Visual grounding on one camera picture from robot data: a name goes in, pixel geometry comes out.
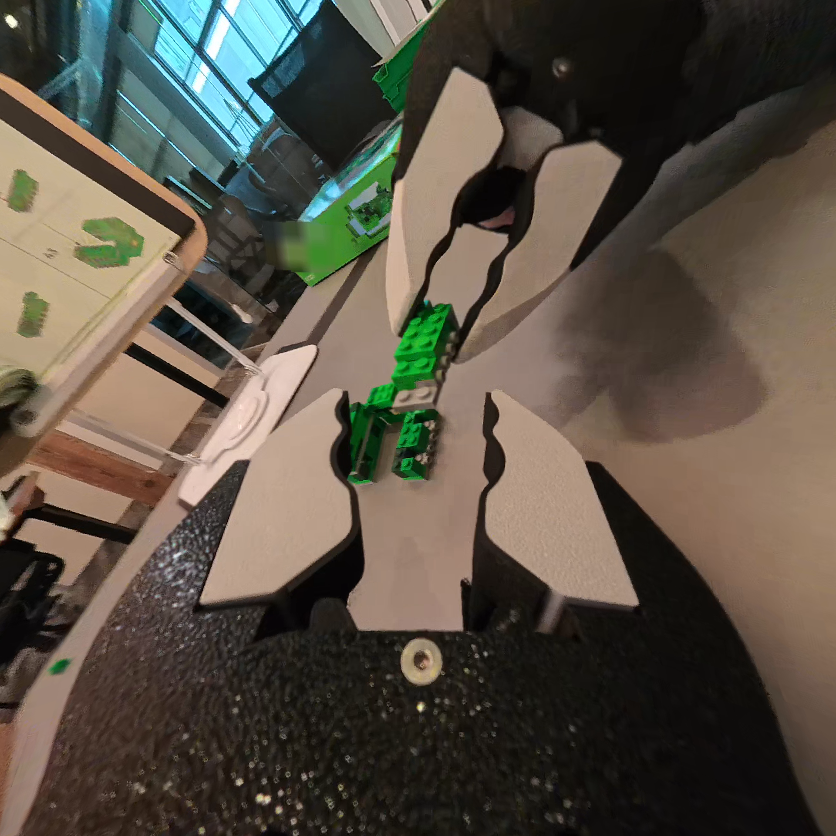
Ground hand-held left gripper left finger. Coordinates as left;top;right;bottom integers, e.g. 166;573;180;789
198;388;364;610

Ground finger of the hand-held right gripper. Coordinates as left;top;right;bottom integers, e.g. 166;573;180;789
384;67;507;338
455;139;624;364

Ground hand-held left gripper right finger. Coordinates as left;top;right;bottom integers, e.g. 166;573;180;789
482;390;641;636

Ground green toy brick model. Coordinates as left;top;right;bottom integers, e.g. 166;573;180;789
346;384;445;485

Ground green and grey brick assembly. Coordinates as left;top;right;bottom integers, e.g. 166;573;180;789
391;302;459;411

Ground grey desk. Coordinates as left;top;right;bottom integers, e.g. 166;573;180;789
0;65;836;836

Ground green toy set box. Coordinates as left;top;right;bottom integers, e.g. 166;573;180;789
300;152;401;287

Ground stack of green crates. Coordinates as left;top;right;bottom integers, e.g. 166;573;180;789
371;26;419;115

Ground book stand with white base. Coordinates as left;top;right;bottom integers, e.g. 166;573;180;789
0;72;319;509

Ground black office chair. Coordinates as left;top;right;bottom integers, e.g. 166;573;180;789
248;0;396;172

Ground grey office chair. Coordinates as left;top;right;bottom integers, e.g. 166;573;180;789
219;124;314;219

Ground wooden table with black legs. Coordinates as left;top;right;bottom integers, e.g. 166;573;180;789
20;343;231;544

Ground large office window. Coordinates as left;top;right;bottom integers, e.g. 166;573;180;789
104;0;327;177

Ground instruction booklet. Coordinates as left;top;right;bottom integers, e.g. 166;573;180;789
0;121;180;425

